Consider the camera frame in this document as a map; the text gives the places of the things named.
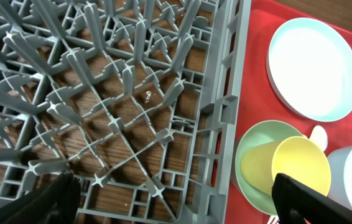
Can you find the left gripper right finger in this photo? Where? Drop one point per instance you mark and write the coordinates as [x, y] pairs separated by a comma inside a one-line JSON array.
[[297, 203]]

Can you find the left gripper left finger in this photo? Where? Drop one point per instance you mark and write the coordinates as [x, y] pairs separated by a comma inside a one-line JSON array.
[[55, 203]]

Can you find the yellow plastic cup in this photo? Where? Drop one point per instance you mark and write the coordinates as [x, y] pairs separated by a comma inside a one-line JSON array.
[[296, 156]]

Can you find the white plastic spoon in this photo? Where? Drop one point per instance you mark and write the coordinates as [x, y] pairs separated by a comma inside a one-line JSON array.
[[319, 137]]

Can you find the green saucer plate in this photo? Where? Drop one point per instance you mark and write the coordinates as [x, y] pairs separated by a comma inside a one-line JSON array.
[[261, 133]]

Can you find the grey plastic dishwasher rack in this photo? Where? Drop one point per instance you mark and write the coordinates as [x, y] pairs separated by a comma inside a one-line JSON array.
[[137, 99]]

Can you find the red plastic serving tray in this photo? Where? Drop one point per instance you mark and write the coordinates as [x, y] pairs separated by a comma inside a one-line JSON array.
[[258, 102]]

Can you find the light blue round plate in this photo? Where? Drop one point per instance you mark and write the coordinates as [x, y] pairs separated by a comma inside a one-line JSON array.
[[309, 66]]

